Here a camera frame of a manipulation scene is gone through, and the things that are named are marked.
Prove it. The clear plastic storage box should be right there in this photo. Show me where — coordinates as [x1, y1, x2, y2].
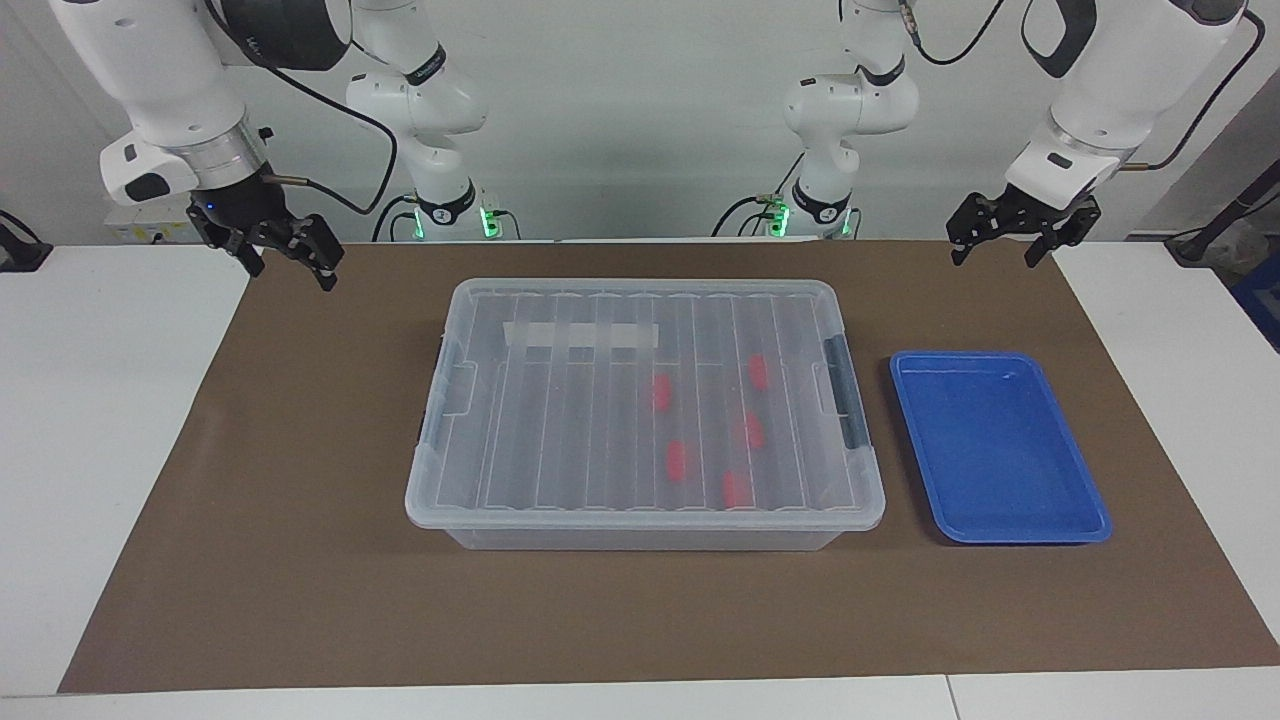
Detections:
[438, 518, 843, 554]

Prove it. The black cable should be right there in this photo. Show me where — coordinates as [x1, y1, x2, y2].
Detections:
[1120, 8, 1267, 172]
[897, 0, 1009, 68]
[711, 150, 807, 239]
[262, 60, 400, 217]
[371, 194, 417, 243]

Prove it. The grey box latch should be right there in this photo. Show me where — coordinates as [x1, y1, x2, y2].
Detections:
[824, 334, 872, 452]

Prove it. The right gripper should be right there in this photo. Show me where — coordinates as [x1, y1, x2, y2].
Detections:
[187, 165, 346, 293]

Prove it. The clear plastic lidded box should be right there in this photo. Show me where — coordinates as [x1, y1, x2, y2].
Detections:
[404, 277, 888, 532]

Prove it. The black stand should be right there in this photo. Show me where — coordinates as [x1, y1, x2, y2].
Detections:
[1164, 158, 1280, 267]
[0, 208, 53, 274]

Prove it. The blue plastic tray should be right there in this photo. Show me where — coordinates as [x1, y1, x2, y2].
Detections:
[889, 350, 1114, 546]

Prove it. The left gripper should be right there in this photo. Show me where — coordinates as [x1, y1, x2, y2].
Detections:
[947, 184, 1103, 270]

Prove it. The blue crate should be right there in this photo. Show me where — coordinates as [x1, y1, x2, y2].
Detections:
[1233, 252, 1280, 353]

